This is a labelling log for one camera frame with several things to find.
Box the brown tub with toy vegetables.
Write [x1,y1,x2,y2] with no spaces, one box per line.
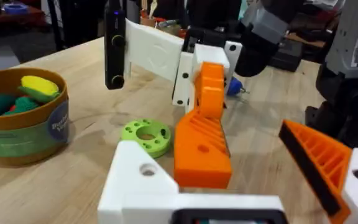
[0,67,71,167]

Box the black box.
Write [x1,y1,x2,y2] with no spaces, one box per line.
[270,37,305,73]

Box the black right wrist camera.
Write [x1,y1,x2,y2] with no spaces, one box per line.
[103,0,127,91]

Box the green disc with holes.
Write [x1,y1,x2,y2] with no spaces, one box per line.
[120,118,172,159]

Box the brown cup with tools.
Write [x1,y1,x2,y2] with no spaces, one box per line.
[139,0,158,28]

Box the blue tape roll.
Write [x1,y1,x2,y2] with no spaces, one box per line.
[2,2,29,15]

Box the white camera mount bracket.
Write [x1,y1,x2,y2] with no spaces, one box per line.
[124,18,185,83]

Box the white orange left gripper right finger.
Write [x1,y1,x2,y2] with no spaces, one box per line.
[278,119,358,224]

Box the blue electric screwdriver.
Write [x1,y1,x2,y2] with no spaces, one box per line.
[226,76,250,96]

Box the bare white left gripper left finger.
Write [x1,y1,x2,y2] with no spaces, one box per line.
[97,139,180,224]

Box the orange ribbed wedge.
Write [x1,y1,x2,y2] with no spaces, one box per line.
[173,108,233,190]

